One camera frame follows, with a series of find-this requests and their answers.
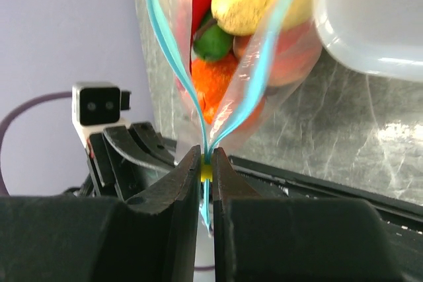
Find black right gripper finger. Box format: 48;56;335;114
211;149;422;281

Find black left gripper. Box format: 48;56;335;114
1;122;201;281

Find green chili pepper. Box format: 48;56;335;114
192;10;233;61

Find clear zip top bag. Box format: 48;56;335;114
145;0;325;233

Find peach with green leaf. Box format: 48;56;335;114
233;20;323;88

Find red chili pepper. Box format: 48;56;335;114
188;0;217;75

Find white plastic basket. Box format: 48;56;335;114
313;0;422;82

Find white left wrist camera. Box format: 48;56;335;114
71;81;131;148

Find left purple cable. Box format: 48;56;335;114
0;91;73;197

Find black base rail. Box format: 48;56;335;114
229;155;422;278

